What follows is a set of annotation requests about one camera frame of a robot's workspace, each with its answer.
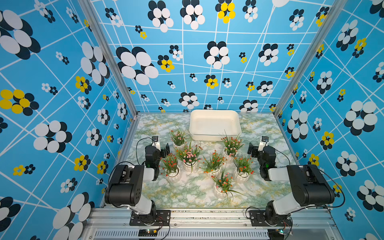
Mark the potted plant red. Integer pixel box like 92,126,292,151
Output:
234,157,254,183
161,154,181,183

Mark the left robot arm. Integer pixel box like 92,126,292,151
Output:
105,144,171,227

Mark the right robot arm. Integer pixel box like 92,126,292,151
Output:
248,142,335,226

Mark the potted plant pink centre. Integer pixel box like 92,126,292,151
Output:
176,142,203,173

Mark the potted plant front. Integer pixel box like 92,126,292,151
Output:
209,169,242,200

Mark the potted plant orange centre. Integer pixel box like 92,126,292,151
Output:
203,150,226,176

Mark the white plastic storage box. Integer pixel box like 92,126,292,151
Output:
189,110,242,142

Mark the right controller board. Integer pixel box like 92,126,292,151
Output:
268,230,285,240

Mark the controller board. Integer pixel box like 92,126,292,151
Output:
268,230,285,240
138,229,158,238

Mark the left controller board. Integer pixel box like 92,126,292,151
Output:
138,229,158,238

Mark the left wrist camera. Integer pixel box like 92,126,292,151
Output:
152,136,161,151

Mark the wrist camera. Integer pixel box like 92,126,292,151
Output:
152,136,161,151
258,136,269,152

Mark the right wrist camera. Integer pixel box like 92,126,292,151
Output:
258,136,269,152

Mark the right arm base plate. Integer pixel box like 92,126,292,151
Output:
247,210,293,228

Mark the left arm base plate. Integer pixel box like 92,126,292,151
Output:
129,210,171,227

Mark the aluminium front rail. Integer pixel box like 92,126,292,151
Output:
81,208,342,240

